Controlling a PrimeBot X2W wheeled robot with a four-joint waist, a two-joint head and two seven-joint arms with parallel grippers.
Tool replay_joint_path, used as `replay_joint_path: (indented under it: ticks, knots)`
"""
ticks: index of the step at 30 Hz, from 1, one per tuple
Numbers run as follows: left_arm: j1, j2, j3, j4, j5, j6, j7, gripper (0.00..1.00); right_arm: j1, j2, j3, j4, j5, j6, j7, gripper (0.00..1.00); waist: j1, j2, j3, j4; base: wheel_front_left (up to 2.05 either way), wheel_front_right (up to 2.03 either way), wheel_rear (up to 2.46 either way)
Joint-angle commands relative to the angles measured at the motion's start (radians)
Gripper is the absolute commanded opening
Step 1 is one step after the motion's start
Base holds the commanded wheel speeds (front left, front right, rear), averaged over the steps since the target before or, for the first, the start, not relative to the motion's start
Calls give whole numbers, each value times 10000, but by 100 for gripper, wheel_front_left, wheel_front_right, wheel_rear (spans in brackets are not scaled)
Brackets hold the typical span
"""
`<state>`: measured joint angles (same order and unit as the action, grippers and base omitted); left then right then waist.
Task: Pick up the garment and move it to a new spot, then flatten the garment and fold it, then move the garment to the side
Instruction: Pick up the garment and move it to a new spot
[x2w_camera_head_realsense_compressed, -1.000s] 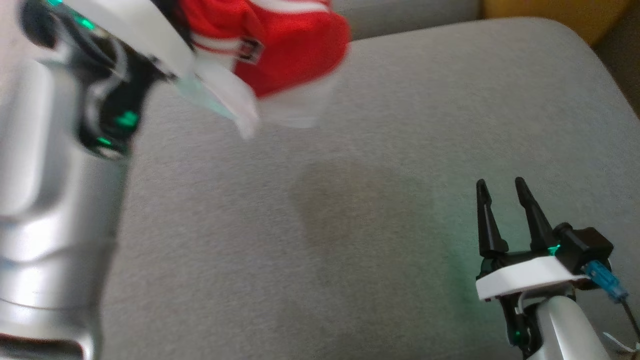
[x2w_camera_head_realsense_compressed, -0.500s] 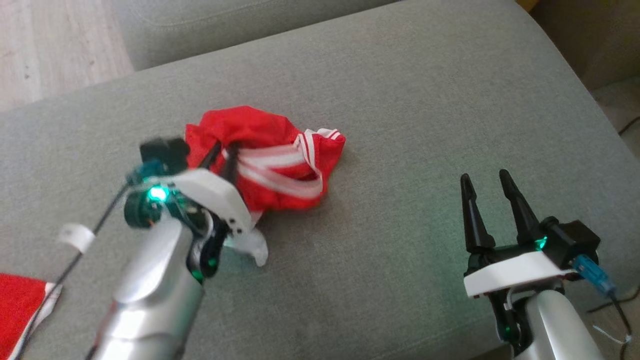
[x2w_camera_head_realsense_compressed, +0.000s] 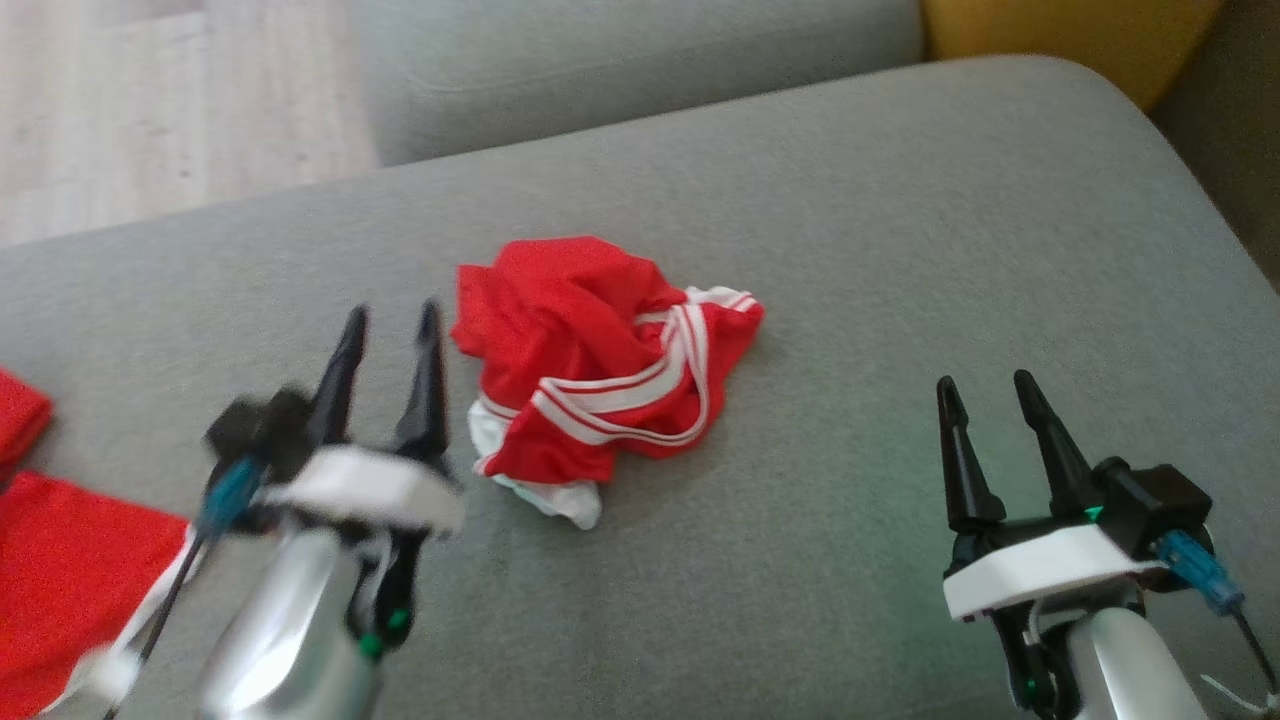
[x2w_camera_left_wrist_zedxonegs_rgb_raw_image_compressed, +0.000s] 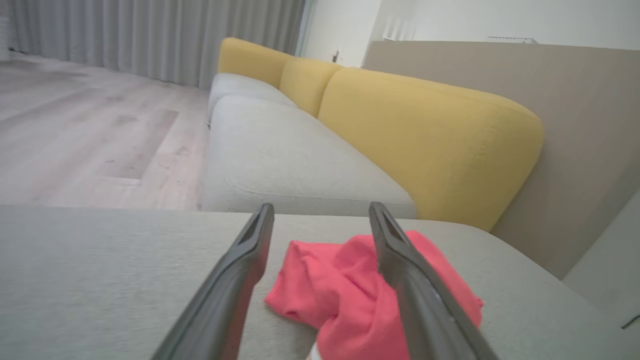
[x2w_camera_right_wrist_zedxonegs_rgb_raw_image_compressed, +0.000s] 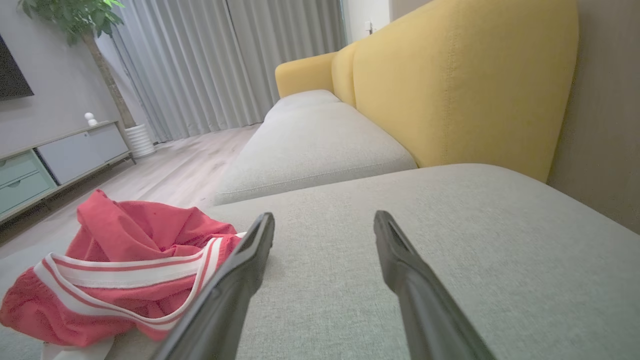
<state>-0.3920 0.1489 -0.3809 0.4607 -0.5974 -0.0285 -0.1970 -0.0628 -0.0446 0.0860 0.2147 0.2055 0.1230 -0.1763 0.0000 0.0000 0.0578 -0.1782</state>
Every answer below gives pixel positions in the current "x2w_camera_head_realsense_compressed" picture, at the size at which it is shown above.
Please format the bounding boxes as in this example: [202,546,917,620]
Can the plain red mesh garment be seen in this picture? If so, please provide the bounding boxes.
[0,368,198,720]

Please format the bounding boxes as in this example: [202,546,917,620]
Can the cable with blue connector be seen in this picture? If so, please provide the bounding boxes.
[1155,530,1280,696]
[105,458,266,720]

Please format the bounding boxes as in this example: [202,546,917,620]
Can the left cable with blue connector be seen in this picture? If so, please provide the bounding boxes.
[105,458,266,720]

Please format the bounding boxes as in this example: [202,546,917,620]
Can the grey sofa seat cushion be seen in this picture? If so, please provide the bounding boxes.
[355,0,923,168]

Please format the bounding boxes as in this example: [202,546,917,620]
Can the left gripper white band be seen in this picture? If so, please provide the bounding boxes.
[265,298,466,656]

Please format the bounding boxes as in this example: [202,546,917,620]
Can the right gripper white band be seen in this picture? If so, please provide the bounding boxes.
[937,370,1166,720]

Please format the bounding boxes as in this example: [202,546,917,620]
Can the right cable with blue connector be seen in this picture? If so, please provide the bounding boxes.
[1155,530,1280,696]

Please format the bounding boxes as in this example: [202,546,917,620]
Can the large yellow sofa back cushion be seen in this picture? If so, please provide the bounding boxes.
[920,0,1226,111]

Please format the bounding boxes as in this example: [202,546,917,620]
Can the red shorts with white stripes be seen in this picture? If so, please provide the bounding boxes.
[450,235,766,531]

